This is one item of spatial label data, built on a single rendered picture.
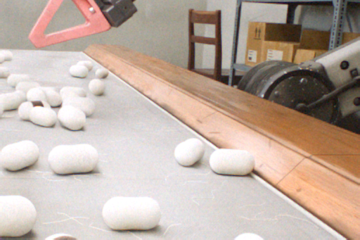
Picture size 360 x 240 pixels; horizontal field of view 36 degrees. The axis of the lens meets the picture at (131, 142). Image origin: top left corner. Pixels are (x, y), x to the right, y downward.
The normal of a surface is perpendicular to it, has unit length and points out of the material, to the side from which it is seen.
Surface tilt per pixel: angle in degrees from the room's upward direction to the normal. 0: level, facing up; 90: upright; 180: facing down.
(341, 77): 90
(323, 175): 45
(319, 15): 90
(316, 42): 105
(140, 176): 0
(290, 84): 90
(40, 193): 0
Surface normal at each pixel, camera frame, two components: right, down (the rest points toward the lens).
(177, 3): 0.25, 0.24
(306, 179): -0.65, -0.69
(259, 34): -0.94, 0.02
